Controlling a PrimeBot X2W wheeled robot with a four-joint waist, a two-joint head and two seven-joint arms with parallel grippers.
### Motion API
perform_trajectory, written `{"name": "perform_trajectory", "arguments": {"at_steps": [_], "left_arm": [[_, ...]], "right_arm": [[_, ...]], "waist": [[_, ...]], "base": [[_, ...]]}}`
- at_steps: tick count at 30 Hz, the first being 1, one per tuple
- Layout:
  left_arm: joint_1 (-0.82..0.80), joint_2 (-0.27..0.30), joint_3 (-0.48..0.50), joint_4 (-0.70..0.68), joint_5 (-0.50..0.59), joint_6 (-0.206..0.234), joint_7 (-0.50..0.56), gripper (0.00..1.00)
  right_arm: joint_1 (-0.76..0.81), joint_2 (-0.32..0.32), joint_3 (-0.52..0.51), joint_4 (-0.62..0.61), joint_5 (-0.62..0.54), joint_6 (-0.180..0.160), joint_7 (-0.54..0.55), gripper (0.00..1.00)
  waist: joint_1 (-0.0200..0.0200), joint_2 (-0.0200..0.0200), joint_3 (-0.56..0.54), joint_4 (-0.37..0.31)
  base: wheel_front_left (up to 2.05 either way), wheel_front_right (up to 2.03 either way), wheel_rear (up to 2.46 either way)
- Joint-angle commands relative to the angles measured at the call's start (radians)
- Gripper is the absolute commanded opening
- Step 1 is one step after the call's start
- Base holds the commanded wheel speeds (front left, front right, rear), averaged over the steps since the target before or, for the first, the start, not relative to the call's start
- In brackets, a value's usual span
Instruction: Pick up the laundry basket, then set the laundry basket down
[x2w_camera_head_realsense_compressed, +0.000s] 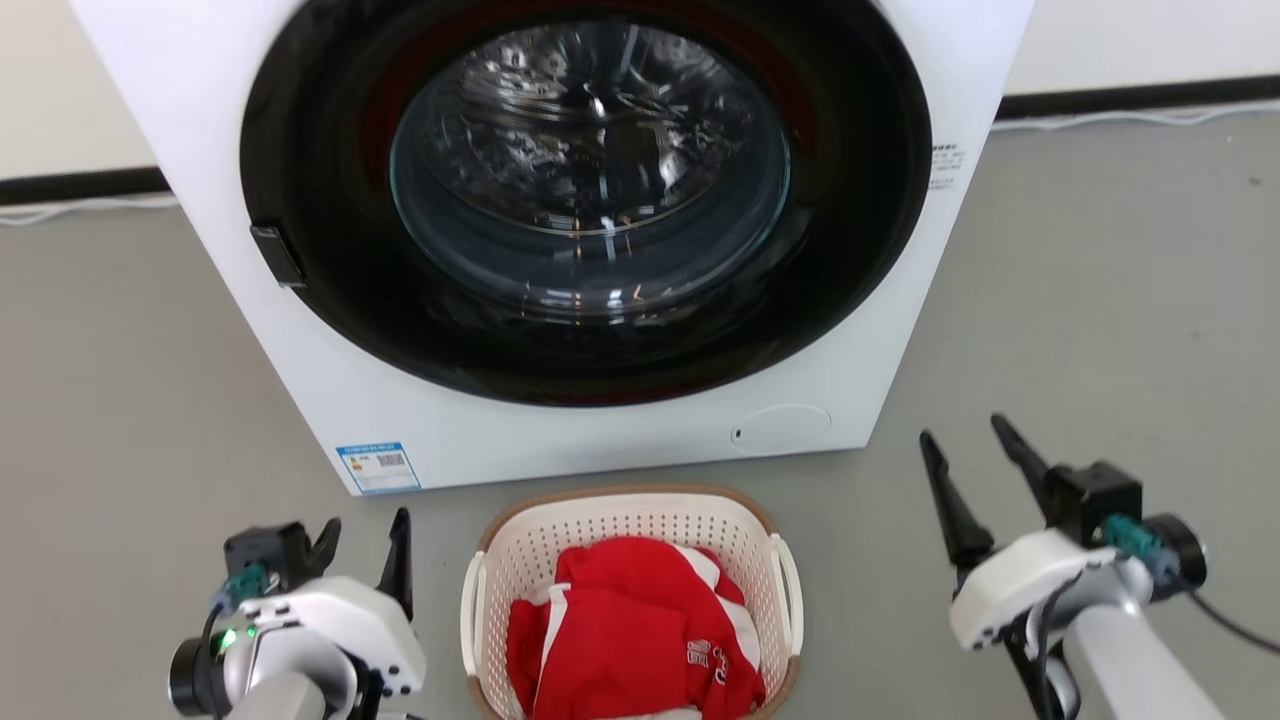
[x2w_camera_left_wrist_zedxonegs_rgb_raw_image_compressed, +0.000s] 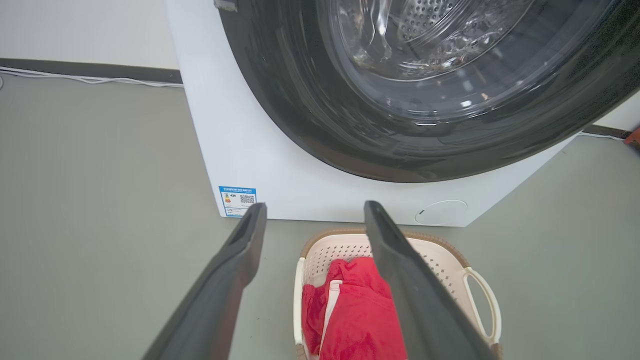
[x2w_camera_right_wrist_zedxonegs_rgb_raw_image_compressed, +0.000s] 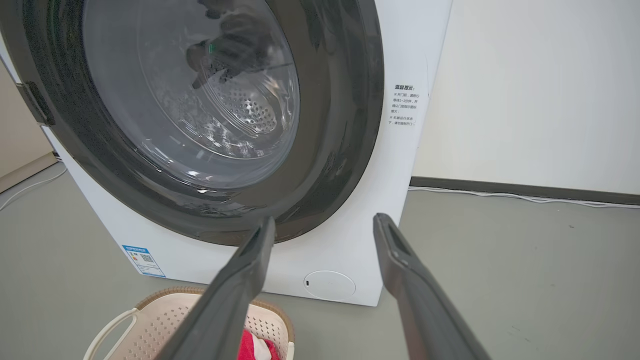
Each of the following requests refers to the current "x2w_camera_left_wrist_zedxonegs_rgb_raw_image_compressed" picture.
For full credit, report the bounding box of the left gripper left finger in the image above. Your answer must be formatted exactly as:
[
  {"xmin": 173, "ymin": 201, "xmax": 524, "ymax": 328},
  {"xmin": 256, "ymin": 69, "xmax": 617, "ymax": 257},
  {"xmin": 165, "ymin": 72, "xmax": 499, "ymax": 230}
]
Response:
[{"xmin": 142, "ymin": 202, "xmax": 268, "ymax": 360}]

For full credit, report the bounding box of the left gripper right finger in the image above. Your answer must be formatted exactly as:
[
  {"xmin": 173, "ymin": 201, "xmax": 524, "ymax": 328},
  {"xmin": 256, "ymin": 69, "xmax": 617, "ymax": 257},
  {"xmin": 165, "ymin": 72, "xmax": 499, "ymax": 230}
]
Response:
[{"xmin": 363, "ymin": 200, "xmax": 501, "ymax": 360}]

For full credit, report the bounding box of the cream perforated laundry basket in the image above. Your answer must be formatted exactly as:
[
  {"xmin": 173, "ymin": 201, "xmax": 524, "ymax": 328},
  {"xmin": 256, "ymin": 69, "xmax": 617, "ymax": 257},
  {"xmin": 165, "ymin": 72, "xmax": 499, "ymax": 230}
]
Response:
[{"xmin": 293, "ymin": 228, "xmax": 503, "ymax": 360}]

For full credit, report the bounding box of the red and white garment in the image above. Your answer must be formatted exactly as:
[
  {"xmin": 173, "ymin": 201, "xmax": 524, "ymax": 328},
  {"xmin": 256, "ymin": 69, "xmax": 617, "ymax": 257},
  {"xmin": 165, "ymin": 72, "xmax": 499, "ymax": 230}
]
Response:
[{"xmin": 301, "ymin": 257, "xmax": 408, "ymax": 360}]

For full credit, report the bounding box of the round white filter cover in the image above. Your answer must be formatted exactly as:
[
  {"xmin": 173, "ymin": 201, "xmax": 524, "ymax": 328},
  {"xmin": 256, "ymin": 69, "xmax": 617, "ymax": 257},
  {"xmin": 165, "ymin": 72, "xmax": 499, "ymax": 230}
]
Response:
[{"xmin": 414, "ymin": 200, "xmax": 469, "ymax": 226}]

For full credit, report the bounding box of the blue energy label sticker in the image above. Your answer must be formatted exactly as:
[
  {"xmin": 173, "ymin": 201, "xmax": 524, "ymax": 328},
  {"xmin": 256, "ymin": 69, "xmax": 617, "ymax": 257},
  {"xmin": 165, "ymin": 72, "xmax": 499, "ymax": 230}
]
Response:
[{"xmin": 218, "ymin": 186, "xmax": 257, "ymax": 218}]

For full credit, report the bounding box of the white front-load washing machine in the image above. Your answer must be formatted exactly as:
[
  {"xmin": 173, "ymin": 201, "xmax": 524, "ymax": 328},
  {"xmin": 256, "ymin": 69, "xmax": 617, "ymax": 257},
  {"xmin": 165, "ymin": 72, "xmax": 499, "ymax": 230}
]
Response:
[{"xmin": 165, "ymin": 0, "xmax": 640, "ymax": 228}]

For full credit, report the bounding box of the round black washer door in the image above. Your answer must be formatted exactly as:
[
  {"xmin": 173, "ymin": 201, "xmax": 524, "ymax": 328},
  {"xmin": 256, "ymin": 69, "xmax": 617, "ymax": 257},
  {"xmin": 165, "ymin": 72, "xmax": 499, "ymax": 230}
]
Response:
[{"xmin": 215, "ymin": 0, "xmax": 640, "ymax": 184}]

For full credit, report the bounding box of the white floor cable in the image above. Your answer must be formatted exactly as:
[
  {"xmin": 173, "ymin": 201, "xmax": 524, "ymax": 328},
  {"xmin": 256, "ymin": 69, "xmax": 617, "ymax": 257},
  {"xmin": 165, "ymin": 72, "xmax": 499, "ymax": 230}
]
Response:
[
  {"xmin": 0, "ymin": 67, "xmax": 185, "ymax": 89},
  {"xmin": 577, "ymin": 131, "xmax": 626, "ymax": 142}
]

